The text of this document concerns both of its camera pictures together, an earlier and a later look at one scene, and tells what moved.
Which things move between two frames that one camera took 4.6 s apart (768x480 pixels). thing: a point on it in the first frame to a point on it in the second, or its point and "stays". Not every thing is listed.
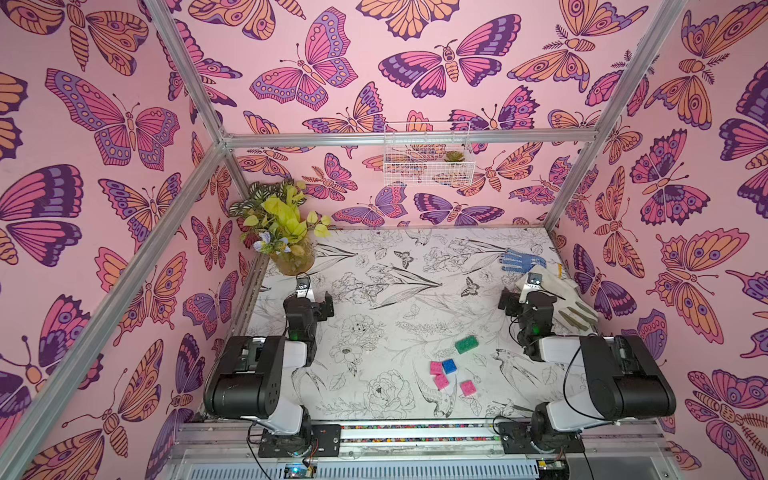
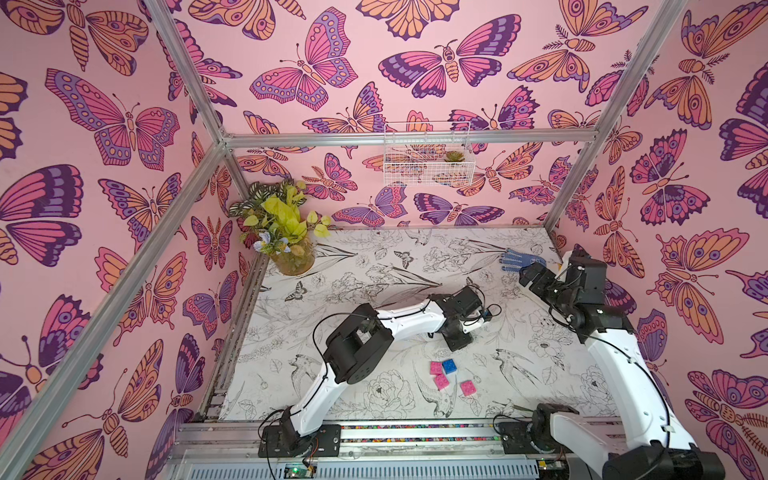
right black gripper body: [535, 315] to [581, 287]
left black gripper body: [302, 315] to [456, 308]
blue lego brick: [449, 366] stays
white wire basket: [428, 154] stays
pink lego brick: [435, 368] stays
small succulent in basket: [454, 156] stays
